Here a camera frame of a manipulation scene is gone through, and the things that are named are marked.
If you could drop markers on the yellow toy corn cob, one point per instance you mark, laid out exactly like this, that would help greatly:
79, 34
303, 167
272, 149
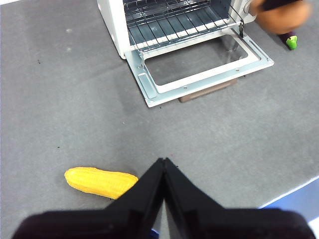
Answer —
99, 183

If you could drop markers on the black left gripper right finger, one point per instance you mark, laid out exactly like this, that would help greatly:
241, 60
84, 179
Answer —
224, 224

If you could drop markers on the white Toshiba toaster oven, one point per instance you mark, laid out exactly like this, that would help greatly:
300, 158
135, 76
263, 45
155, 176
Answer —
112, 25

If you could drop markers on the brown potato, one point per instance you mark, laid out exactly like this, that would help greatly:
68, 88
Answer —
281, 21

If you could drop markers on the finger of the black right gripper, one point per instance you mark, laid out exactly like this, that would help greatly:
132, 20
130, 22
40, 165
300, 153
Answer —
279, 3

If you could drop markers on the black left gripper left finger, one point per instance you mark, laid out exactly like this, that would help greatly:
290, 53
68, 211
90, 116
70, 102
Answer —
99, 224

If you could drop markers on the beige oven knob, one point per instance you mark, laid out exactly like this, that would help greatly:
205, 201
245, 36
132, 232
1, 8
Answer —
249, 7

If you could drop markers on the purple toy eggplant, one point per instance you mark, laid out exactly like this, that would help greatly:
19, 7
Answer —
291, 41

